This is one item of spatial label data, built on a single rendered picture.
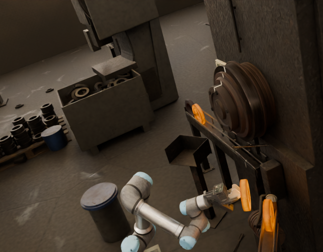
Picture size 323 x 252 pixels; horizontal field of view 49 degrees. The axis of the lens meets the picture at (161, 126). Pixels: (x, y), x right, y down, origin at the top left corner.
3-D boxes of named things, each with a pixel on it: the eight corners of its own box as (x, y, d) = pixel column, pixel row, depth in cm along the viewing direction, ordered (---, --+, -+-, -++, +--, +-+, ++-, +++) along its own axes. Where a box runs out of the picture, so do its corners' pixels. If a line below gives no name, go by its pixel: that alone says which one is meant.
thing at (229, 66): (232, 120, 236) (216, 54, 216) (271, 150, 195) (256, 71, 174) (223, 124, 235) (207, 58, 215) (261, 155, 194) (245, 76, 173)
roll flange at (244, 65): (245, 115, 238) (231, 48, 217) (287, 143, 196) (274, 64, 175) (232, 120, 236) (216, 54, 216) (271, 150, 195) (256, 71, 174)
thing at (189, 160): (201, 204, 307) (179, 134, 275) (228, 211, 289) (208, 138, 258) (189, 220, 294) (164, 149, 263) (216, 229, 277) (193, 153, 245)
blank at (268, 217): (275, 228, 183) (268, 228, 184) (272, 198, 185) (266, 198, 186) (271, 234, 169) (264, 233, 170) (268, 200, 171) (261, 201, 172)
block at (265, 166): (280, 189, 212) (274, 156, 202) (288, 196, 205) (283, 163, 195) (265, 196, 211) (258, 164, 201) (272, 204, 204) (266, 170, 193)
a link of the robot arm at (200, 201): (202, 213, 184) (204, 202, 191) (210, 210, 182) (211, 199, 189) (195, 203, 182) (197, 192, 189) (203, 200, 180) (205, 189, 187)
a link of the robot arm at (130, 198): (112, 194, 186) (195, 243, 173) (124, 181, 194) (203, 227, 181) (110, 207, 194) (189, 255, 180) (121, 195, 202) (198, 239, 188)
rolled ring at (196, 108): (201, 129, 306) (205, 127, 306) (202, 116, 290) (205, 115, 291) (192, 113, 316) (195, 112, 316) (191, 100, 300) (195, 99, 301)
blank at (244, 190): (246, 173, 181) (240, 173, 182) (246, 190, 168) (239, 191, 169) (251, 198, 187) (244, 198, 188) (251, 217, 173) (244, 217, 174)
